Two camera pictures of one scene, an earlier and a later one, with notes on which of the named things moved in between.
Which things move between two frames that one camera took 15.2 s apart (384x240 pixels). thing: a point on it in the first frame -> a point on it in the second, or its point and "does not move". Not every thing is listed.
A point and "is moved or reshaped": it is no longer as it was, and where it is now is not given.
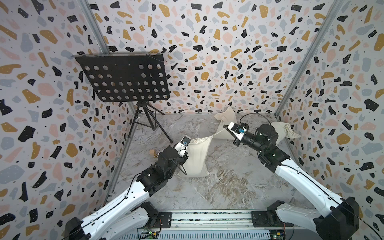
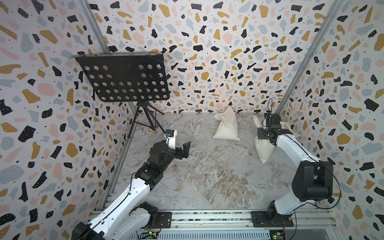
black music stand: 138,78 does not move
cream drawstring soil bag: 226,117 does not move
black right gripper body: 238,141 -> 262,133
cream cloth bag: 197,153 is moved or reshaped
